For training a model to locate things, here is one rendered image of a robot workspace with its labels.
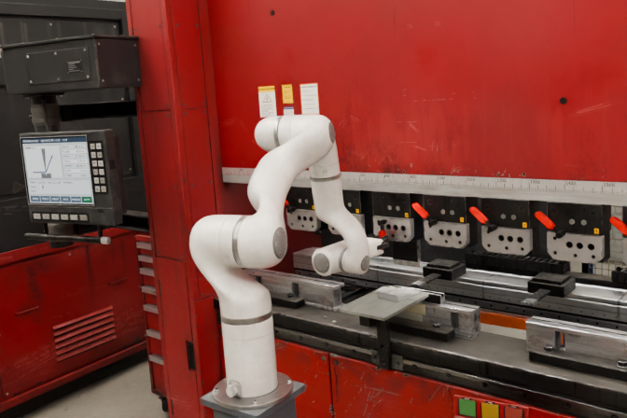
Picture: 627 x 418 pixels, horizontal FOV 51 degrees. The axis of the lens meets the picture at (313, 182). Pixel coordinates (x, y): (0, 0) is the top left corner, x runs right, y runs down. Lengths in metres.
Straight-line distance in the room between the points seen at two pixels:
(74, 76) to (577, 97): 1.75
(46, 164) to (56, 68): 0.38
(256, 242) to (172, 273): 1.37
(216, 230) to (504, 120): 0.92
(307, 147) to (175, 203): 1.09
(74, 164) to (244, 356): 1.35
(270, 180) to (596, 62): 0.91
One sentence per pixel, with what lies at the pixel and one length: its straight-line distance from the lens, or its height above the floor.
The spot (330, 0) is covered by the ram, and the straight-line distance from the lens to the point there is 2.33.
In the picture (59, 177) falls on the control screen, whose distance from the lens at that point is 2.74.
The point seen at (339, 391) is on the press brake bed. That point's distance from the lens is 2.46.
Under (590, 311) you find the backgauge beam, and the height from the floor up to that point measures 0.94.
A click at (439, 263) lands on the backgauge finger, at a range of 2.48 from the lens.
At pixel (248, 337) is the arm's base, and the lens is 1.54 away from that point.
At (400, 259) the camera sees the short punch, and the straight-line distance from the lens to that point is 2.30.
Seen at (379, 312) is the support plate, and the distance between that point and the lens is 2.10.
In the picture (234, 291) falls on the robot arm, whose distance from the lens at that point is 1.52.
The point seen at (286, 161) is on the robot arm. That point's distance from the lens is 1.65.
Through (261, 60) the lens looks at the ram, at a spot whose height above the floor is 1.82.
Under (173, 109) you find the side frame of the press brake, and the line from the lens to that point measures 2.61.
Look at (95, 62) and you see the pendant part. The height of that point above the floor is 1.84.
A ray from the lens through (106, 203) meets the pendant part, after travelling 2.59.
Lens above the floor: 1.70
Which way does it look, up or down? 8 degrees down
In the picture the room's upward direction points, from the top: 4 degrees counter-clockwise
